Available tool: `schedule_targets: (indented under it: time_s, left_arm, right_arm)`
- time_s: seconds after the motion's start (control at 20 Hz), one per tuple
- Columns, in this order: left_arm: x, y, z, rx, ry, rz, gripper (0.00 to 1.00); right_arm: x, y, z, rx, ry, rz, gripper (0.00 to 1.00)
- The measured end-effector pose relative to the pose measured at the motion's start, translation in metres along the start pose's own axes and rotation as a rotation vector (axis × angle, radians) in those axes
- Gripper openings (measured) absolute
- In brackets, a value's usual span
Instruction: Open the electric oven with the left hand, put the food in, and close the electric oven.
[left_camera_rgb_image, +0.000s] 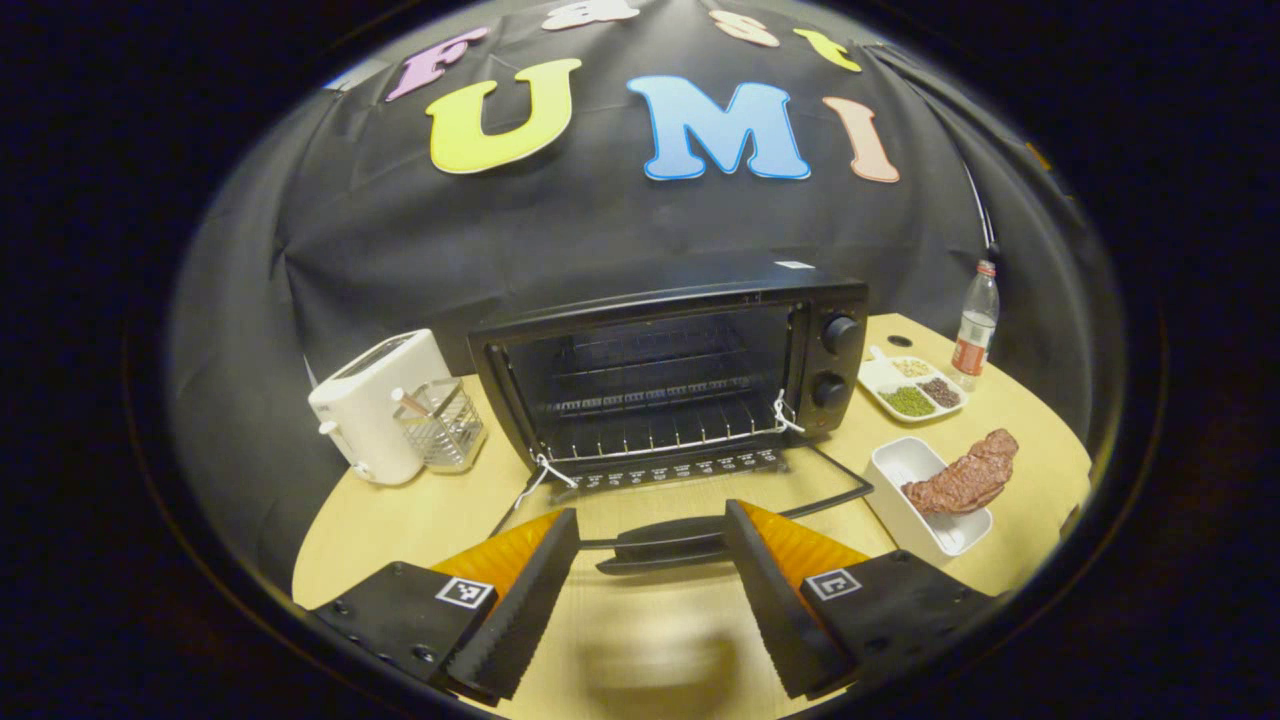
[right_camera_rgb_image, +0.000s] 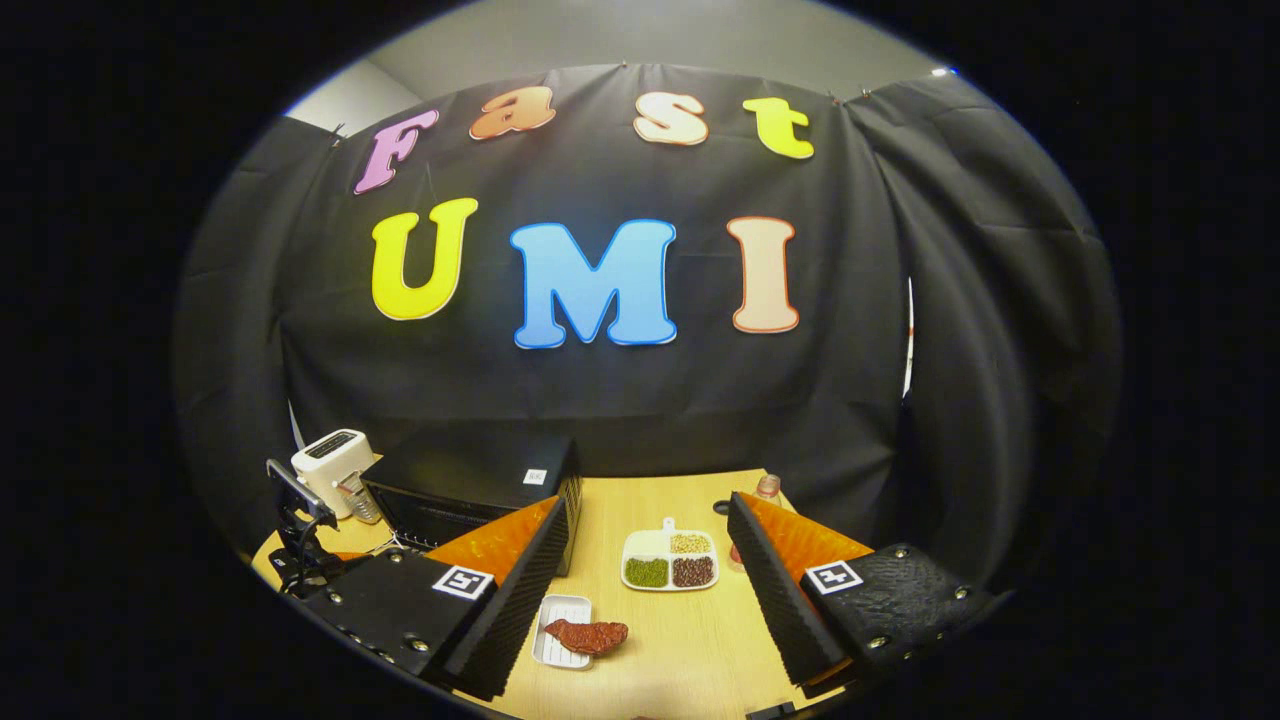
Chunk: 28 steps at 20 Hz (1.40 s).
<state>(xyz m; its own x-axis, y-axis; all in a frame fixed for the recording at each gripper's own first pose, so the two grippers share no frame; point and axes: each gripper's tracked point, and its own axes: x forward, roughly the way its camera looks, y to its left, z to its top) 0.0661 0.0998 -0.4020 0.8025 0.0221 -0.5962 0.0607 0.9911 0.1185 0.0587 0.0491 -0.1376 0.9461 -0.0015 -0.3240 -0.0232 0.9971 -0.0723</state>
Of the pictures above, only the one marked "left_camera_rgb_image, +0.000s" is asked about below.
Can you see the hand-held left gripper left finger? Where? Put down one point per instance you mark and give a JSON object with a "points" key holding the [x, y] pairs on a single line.
{"points": [[525, 610]]}

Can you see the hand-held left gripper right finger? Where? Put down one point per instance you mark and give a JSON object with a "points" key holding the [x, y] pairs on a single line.
{"points": [[775, 600]]}

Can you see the red-brown meat slab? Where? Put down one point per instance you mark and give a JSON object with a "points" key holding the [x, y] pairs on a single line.
{"points": [[965, 480]]}

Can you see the black electric oven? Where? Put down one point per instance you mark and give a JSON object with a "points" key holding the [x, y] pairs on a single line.
{"points": [[845, 365]]}

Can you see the white rectangular tray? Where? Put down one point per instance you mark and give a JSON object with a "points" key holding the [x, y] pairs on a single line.
{"points": [[905, 465]]}

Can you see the white toaster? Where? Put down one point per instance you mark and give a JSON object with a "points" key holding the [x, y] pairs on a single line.
{"points": [[370, 420]]}

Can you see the white divided bean plate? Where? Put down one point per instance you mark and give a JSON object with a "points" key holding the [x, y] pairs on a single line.
{"points": [[880, 375]]}

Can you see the clear plastic bottle red label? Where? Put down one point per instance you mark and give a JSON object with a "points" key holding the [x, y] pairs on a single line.
{"points": [[972, 350]]}

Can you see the black backdrop cloth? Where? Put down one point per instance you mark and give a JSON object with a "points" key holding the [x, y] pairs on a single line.
{"points": [[400, 250]]}

